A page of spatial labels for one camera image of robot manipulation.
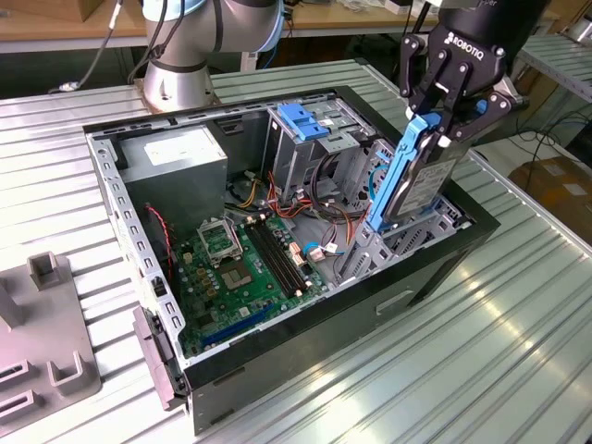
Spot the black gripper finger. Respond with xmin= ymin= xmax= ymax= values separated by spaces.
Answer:
xmin=399 ymin=32 xmax=452 ymax=117
xmin=436 ymin=44 xmax=516 ymax=147

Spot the hard disk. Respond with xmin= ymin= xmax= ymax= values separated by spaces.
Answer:
xmin=364 ymin=99 xmax=459 ymax=235

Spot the grey metal disk bay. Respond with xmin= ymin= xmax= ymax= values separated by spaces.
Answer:
xmin=339 ymin=137 xmax=474 ymax=290

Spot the wooden desk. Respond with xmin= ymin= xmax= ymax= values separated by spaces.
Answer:
xmin=0 ymin=0 xmax=561 ymax=55

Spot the metal slat side table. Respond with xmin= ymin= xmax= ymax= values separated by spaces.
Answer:
xmin=512 ymin=32 xmax=592 ymax=105

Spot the cardboard box with label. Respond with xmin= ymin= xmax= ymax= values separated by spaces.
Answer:
xmin=508 ymin=154 xmax=592 ymax=246

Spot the blue drive latch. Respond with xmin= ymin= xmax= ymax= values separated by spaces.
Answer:
xmin=277 ymin=104 xmax=332 ymax=144

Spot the grey metal drive cage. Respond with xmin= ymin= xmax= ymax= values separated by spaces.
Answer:
xmin=263 ymin=96 xmax=378 ymax=205

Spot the black RAM slot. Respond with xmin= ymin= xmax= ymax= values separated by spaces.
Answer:
xmin=255 ymin=221 xmax=306 ymax=294
xmin=243 ymin=224 xmax=295 ymax=300
xmin=261 ymin=219 xmax=311 ymax=291
xmin=250 ymin=223 xmax=301 ymax=297

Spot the grey power supply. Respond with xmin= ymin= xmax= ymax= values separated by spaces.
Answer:
xmin=115 ymin=124 xmax=230 ymax=237

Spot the metal socket cover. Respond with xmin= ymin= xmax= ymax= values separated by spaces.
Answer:
xmin=196 ymin=216 xmax=245 ymax=268

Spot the black PC case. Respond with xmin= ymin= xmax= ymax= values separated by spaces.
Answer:
xmin=81 ymin=85 xmax=503 ymax=436

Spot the green motherboard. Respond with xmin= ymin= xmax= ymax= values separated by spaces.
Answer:
xmin=173 ymin=210 xmax=332 ymax=360

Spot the blue expansion slot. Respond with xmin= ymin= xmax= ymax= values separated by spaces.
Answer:
xmin=201 ymin=302 xmax=275 ymax=349

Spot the brown box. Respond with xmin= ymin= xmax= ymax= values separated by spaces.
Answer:
xmin=76 ymin=0 xmax=145 ymax=23

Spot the grey parts rack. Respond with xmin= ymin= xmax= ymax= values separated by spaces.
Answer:
xmin=0 ymin=249 xmax=104 ymax=438

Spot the blue data wire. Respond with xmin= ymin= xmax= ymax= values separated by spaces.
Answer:
xmin=302 ymin=161 xmax=389 ymax=263

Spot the black wire bundle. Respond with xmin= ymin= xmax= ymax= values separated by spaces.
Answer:
xmin=308 ymin=152 xmax=371 ymax=224

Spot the power supply wire bundle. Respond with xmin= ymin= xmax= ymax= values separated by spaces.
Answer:
xmin=226 ymin=170 xmax=321 ymax=222

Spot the dark arm cable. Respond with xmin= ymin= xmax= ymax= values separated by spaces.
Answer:
xmin=48 ymin=0 xmax=126 ymax=93

